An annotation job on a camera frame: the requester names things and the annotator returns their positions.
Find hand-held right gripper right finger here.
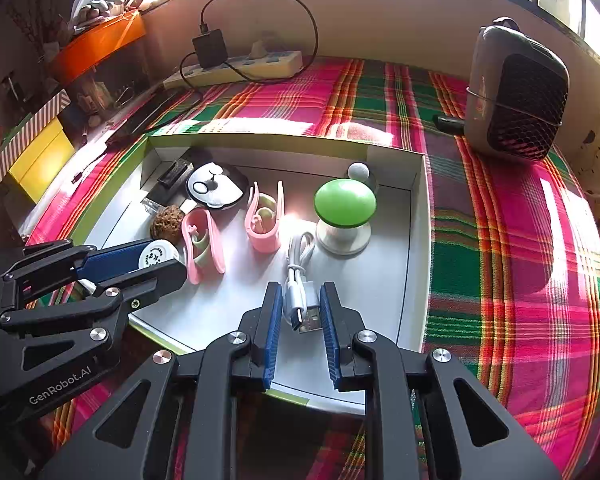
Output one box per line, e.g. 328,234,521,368
320,281,563,480

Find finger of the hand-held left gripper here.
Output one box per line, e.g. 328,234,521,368
0,239,156,306
0,259,188,346

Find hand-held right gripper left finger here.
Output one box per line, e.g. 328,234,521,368
40,281,284,480

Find small round white tin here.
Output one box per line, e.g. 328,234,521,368
137,240,180,273

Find pink plastic clip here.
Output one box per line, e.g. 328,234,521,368
181,208,227,285
244,181,286,253

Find white USB cable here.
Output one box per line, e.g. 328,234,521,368
282,232,326,335

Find brown walnut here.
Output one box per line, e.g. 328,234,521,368
149,205,186,241

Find shallow white green cardboard box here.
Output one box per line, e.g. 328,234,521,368
72,132,433,416

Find clear black lighter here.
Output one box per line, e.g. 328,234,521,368
140,159,196,213

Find black white round gadget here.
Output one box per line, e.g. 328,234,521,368
186,161,251,211

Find green mushroom-shaped massager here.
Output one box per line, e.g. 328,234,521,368
314,178,378,257

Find small grey ball-top gadget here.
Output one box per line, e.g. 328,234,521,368
347,161,381,196

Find yellow box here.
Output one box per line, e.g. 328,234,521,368
7,117,76,206

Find black tablet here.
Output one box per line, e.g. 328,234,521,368
105,87,203,148

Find striped box lid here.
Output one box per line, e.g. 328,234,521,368
0,87,72,186

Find dark glass jar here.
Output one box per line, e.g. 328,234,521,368
2,75,23,106

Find orange box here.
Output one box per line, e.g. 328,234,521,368
49,12,147,83

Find black charger adapter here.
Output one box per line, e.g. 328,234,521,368
191,29,228,68

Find cream power strip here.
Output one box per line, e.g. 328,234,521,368
162,50,303,88

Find dried branches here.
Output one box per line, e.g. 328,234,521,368
7,0,51,61

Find grey space heater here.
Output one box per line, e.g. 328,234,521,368
462,17,571,162

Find thin black cable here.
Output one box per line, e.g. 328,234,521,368
72,147,111,183

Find black charger cable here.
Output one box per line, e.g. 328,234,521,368
179,0,320,92

